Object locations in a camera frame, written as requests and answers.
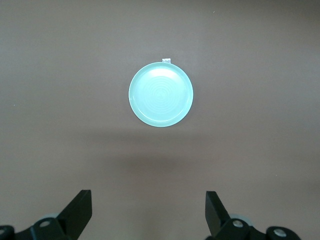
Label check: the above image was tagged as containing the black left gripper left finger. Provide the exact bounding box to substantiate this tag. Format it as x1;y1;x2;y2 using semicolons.
17;189;93;240

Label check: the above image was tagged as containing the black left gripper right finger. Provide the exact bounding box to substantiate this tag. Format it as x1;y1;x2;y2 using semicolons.
205;190;251;240

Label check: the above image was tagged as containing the pale green round plate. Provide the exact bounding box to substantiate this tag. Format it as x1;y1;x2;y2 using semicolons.
128;61;195;128

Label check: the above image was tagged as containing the brown table cloth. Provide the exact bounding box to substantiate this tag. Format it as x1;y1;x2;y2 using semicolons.
0;0;320;240

